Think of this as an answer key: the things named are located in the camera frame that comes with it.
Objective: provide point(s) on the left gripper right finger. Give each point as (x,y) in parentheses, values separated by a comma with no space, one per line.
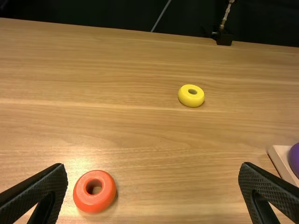
(252,179)

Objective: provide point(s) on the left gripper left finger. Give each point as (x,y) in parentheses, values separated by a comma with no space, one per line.
(46,184)

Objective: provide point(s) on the wooden peg base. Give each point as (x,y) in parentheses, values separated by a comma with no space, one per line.
(280,158)

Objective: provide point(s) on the black clamp stand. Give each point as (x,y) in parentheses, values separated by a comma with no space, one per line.
(224,38)

